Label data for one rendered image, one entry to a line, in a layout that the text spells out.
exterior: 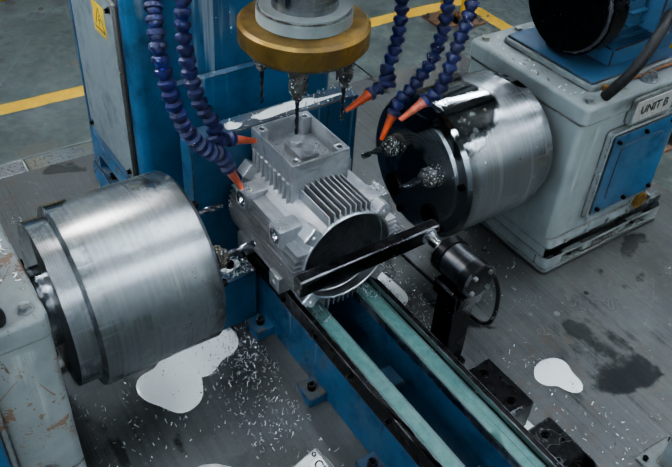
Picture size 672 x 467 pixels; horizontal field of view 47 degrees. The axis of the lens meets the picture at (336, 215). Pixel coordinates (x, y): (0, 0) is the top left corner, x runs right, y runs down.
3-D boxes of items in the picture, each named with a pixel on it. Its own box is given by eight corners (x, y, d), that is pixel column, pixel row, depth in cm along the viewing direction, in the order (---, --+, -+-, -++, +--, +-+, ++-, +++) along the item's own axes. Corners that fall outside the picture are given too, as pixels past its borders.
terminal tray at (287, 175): (249, 166, 121) (249, 127, 117) (307, 147, 126) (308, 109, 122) (289, 208, 114) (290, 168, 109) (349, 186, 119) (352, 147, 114)
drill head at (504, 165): (331, 201, 141) (339, 80, 125) (496, 140, 160) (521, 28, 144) (417, 284, 126) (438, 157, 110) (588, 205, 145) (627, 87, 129)
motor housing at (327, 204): (228, 248, 129) (224, 154, 117) (324, 212, 138) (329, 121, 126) (291, 325, 117) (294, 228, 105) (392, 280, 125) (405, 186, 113)
